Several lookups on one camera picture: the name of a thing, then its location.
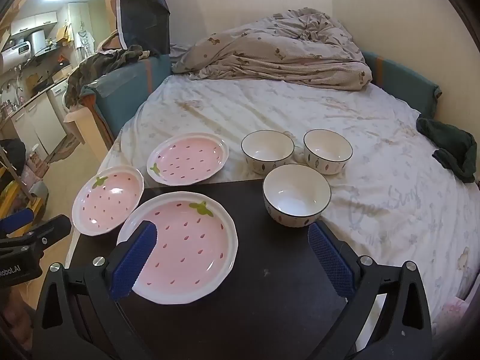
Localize white water heater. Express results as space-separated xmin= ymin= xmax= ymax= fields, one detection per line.
xmin=0 ymin=41 xmax=34 ymax=74

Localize dark green cloth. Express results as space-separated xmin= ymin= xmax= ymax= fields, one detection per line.
xmin=416 ymin=117 xmax=478 ymax=184

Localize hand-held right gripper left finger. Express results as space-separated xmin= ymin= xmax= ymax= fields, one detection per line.
xmin=32 ymin=220 xmax=158 ymax=360

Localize crumpled beige printed duvet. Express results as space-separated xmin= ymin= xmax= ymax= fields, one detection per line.
xmin=170 ymin=7 xmax=373 ymax=91

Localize teal padded bed rail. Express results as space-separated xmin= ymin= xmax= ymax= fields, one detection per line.
xmin=80 ymin=54 xmax=173 ymax=139
xmin=362 ymin=50 xmax=443 ymax=117

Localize pink strawberry plate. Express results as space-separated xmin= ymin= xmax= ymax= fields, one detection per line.
xmin=146 ymin=132 xmax=230 ymax=186
xmin=117 ymin=192 xmax=239 ymax=305
xmin=71 ymin=166 xmax=145 ymax=238

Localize olive camouflage clothing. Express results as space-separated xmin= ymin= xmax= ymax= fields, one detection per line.
xmin=65 ymin=45 xmax=154 ymax=107

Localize white leaf-print bowl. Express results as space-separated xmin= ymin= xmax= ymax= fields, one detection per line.
xmin=262 ymin=164 xmax=332 ymax=228
xmin=303 ymin=129 xmax=353 ymax=175
xmin=241 ymin=130 xmax=295 ymax=175

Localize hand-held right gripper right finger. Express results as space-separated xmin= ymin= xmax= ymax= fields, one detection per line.
xmin=307 ymin=220 xmax=434 ymax=360

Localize navy hanging cloth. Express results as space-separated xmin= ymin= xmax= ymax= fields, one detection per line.
xmin=114 ymin=0 xmax=171 ymax=56

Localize white kitchen wall cabinets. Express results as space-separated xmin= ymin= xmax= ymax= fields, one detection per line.
xmin=10 ymin=10 xmax=59 ymax=36

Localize white kitchen base cabinets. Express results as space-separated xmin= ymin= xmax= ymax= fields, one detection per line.
xmin=0 ymin=82 xmax=72 ymax=158

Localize black garment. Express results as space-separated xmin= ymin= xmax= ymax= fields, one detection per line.
xmin=0 ymin=139 xmax=27 ymax=175

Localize dark wooden board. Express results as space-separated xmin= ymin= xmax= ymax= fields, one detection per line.
xmin=65 ymin=180 xmax=361 ymax=360

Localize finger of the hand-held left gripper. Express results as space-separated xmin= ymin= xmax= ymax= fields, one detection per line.
xmin=0 ymin=209 xmax=34 ymax=238
xmin=0 ymin=214 xmax=72 ymax=252

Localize pink floral storage box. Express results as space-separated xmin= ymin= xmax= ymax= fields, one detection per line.
xmin=20 ymin=152 xmax=49 ymax=188

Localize yellow wooden rack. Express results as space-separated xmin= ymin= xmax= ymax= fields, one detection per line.
xmin=0 ymin=165 xmax=49 ymax=218

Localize wooden bed frame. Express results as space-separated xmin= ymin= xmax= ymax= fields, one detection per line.
xmin=63 ymin=97 xmax=115 ymax=154

